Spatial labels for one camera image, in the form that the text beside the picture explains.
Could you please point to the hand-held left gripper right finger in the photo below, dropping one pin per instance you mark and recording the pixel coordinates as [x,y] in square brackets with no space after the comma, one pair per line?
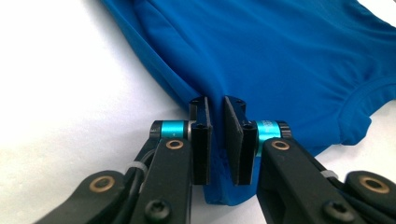
[280,174]

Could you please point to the white table mat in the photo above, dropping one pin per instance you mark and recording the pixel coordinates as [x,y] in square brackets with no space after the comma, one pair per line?
[62,93]

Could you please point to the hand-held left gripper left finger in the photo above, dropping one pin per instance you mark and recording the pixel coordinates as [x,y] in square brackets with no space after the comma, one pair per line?
[174,174]

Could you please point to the blue t-shirt with white print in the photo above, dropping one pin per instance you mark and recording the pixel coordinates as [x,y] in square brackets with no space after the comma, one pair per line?
[280,62]

